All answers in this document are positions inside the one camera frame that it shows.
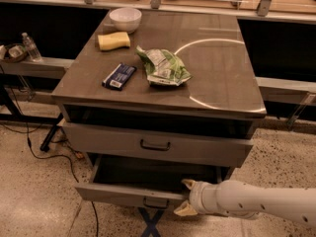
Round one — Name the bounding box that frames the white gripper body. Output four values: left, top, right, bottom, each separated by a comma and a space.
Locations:
189, 181, 217, 214

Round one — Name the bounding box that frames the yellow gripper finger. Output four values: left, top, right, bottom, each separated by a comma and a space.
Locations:
174, 200, 198, 216
181, 179, 196, 191

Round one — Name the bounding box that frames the grey drawer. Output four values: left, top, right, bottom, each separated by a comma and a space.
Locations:
62, 121, 253, 167
75, 155, 232, 210

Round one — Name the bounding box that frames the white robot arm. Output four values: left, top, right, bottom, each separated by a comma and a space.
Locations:
174, 179, 316, 227

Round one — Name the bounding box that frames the grey top drawer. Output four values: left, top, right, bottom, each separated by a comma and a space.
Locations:
62, 121, 253, 167

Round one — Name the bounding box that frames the grey drawer cabinet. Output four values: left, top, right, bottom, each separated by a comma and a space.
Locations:
51, 9, 268, 212

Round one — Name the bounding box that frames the blue tape cross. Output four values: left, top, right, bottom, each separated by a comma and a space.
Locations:
138, 207, 164, 237

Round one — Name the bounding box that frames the green chip bag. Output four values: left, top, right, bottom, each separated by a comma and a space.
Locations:
135, 45, 192, 87

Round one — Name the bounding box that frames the blue snack bar wrapper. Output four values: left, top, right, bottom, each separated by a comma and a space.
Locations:
102, 63, 137, 91

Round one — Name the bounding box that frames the black stand leg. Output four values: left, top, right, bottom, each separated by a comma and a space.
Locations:
39, 115, 63, 152

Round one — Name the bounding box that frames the yellow sponge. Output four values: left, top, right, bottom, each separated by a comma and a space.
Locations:
98, 32, 130, 51

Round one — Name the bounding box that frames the white bowl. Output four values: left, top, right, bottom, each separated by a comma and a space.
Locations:
110, 8, 142, 34

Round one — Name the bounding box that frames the clear plastic water bottle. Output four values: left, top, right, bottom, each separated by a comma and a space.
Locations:
22, 33, 42, 62

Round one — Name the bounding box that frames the dark basket with items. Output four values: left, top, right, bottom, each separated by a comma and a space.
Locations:
0, 43, 28, 63

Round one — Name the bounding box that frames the black floor cable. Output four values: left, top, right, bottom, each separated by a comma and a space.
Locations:
0, 66, 100, 237

